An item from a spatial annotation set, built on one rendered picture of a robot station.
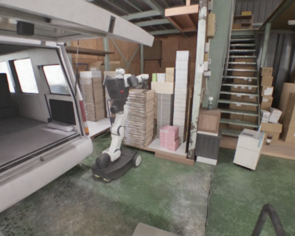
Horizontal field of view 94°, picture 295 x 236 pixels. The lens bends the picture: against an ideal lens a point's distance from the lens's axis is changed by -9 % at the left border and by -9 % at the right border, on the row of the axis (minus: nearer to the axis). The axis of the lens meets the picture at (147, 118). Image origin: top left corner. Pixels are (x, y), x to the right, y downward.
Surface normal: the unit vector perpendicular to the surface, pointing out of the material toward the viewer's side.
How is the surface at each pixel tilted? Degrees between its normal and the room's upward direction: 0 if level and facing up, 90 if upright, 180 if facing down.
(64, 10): 106
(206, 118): 90
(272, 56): 89
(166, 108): 90
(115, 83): 93
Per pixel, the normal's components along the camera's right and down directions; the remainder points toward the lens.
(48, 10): 0.84, 0.40
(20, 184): 0.88, 0.07
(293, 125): -0.41, 0.27
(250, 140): -0.69, 0.22
